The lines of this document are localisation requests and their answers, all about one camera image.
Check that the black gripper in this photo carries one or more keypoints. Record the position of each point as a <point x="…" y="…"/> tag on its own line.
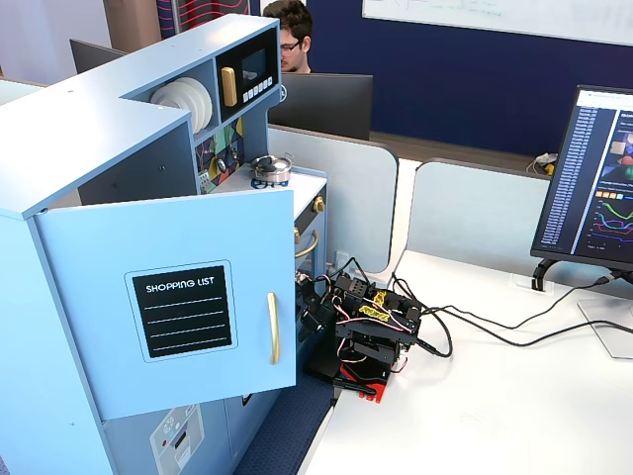
<point x="314" y="310"/>

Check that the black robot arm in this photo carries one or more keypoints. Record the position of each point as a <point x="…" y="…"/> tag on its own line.
<point x="376" y="336"/>

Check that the red robot base clamp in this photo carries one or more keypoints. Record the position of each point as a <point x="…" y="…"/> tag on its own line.
<point x="378" y="391"/>

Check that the blue shopping list cabinet door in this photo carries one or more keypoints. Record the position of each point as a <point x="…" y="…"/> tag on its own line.
<point x="99" y="247"/>

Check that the blue oven door with window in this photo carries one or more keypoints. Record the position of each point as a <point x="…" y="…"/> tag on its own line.
<point x="309" y="247"/>

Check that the white socket box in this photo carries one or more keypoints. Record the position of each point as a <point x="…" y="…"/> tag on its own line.
<point x="343" y="259"/>

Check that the gold stove knob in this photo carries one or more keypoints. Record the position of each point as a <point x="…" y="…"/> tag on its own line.
<point x="297" y="235"/>
<point x="319" y="203"/>

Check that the grey desk divider panel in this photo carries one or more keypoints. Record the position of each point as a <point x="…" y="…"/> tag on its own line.
<point x="475" y="208"/>
<point x="346" y="198"/>

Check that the blue lattice trivet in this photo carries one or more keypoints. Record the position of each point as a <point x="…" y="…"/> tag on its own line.
<point x="267" y="185"/>

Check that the steel toy pot with lid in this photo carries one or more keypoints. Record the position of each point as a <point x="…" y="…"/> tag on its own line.
<point x="272" y="170"/>

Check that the blue dishwasher door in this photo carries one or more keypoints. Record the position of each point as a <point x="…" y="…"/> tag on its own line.
<point x="247" y="425"/>

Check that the steel toy slotted spatula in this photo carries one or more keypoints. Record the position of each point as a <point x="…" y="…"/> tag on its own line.
<point x="204" y="184"/>

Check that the steel toy ladle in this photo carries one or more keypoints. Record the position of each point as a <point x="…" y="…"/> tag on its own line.
<point x="220" y="165"/>

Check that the black monitor back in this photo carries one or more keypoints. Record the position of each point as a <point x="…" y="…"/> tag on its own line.
<point x="326" y="104"/>

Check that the white toy plate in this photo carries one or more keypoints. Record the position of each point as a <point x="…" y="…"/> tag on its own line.
<point x="198" y="106"/>
<point x="170" y="96"/>
<point x="208" y="106"/>

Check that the blue fridge door with dispenser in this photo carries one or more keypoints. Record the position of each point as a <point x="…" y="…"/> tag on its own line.
<point x="128" y="445"/>

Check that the black monitor stand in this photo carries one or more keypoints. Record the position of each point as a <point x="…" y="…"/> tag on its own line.
<point x="541" y="269"/>

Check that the black toy microwave door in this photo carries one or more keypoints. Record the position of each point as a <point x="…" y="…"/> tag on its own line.
<point x="254" y="64"/>

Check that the man with glasses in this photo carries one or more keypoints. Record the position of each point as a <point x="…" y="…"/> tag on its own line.
<point x="292" y="29"/>

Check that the small yellow object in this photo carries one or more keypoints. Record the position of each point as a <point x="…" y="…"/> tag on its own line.
<point x="549" y="168"/>

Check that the blue toy kitchen unit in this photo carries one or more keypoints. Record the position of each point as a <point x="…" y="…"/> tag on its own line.
<point x="74" y="123"/>

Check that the monitor with lit screen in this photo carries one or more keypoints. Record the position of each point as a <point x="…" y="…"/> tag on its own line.
<point x="578" y="173"/>

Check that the white monitor base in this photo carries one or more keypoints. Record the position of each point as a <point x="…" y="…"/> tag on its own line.
<point x="610" y="326"/>

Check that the dark monitor back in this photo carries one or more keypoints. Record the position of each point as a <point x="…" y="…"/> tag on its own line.
<point x="94" y="57"/>

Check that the whiteboard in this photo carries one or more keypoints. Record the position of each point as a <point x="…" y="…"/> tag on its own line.
<point x="494" y="15"/>

